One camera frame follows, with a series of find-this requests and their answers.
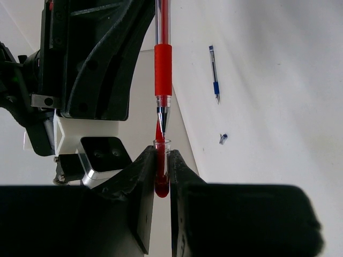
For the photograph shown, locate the red pen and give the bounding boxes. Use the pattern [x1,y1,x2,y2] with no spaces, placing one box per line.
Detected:
[154,0,172,137]

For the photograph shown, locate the blue pen cap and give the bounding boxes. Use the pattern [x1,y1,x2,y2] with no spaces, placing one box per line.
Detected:
[219,133,228,145]

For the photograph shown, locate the blue pen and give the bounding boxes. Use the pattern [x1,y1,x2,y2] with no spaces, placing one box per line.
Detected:
[208,45,220,105]

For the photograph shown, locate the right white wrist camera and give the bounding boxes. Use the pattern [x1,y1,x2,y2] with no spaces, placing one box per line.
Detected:
[54,137,132,188]

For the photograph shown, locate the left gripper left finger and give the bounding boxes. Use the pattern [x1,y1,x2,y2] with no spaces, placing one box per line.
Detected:
[1,146,155,256]

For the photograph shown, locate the red pen cap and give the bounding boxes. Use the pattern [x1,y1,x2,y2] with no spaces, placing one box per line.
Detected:
[153,122,171,198]

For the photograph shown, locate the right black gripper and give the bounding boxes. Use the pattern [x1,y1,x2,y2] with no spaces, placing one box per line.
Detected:
[1,1,155,156]

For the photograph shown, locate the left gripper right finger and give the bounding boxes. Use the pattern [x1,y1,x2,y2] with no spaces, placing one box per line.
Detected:
[169,150,324,256]

